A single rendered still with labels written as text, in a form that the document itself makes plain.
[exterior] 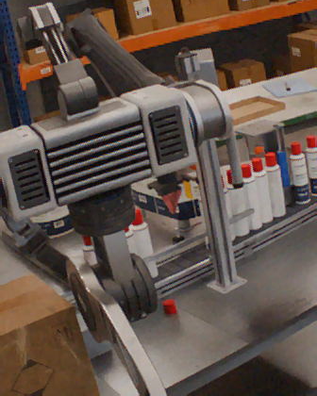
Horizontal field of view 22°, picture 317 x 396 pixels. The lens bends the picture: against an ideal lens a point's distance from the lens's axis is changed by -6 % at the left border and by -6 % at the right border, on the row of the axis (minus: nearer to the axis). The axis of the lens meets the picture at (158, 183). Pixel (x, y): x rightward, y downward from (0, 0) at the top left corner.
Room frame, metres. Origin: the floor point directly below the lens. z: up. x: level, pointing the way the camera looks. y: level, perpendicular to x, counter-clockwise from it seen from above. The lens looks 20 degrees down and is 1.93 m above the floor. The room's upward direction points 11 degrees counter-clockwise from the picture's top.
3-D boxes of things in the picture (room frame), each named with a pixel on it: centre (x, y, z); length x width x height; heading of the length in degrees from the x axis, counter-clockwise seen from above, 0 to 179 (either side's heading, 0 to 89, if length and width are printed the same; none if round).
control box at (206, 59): (2.18, -0.16, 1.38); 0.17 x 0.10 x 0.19; 175
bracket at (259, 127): (2.50, -0.34, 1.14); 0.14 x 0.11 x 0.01; 120
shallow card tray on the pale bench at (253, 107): (3.84, -0.48, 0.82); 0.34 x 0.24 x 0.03; 114
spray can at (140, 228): (2.15, 0.08, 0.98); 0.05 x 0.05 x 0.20
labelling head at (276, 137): (2.49, -0.35, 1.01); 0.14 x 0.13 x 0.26; 120
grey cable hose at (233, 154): (2.20, -0.22, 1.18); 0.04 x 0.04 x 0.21
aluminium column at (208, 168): (2.10, -0.13, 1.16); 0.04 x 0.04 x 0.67; 30
